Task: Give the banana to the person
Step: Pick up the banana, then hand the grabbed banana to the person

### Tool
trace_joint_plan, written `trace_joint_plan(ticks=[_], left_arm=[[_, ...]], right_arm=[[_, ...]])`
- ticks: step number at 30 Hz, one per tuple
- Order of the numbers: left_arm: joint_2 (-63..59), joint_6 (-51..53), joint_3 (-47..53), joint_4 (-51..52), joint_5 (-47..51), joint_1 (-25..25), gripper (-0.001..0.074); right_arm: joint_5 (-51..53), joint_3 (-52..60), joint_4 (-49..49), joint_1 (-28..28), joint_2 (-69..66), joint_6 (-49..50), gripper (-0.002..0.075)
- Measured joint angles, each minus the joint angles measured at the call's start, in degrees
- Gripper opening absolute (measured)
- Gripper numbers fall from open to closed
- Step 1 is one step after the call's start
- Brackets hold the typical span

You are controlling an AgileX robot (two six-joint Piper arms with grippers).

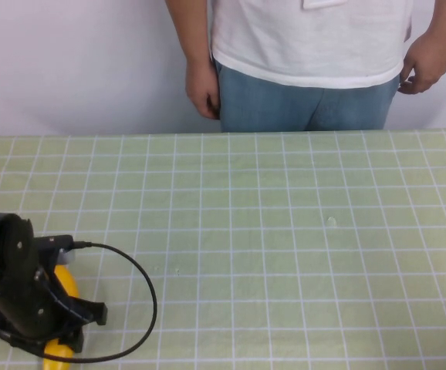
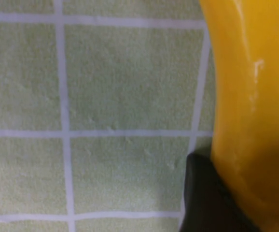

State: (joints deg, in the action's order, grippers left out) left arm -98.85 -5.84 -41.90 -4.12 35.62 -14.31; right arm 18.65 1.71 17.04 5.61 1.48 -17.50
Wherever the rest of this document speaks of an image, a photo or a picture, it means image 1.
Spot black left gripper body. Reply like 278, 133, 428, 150
0, 268, 93, 341

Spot yellow plastic banana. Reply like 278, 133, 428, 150
42, 264, 80, 370

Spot person's right forearm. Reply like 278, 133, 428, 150
164, 0, 215, 67

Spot person's right hand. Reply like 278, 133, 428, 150
184, 60, 221, 121

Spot person's left hand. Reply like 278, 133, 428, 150
397, 31, 446, 95

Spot green checked tablecloth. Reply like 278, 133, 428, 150
0, 127, 446, 370

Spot blue jeans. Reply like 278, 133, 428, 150
212, 57, 402, 133

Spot white t-shirt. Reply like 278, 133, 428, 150
208, 0, 414, 89

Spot white badge card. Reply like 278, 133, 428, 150
302, 0, 350, 11

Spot black camera cable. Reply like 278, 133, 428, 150
42, 240, 159, 363

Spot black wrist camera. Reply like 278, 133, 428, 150
32, 234, 76, 267

